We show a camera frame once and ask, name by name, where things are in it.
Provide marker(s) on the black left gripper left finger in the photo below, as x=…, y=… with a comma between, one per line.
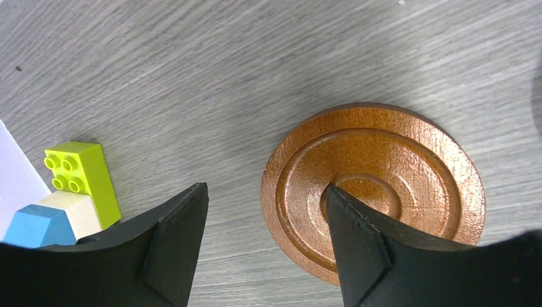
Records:
x=148, y=260

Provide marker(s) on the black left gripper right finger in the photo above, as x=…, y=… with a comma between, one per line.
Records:
x=384, y=262

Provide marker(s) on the white toy brick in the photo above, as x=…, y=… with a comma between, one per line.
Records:
x=79, y=209

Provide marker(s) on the green toy brick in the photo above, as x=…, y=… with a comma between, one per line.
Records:
x=81, y=168

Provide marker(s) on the blue toy brick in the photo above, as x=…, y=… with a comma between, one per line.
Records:
x=36, y=226

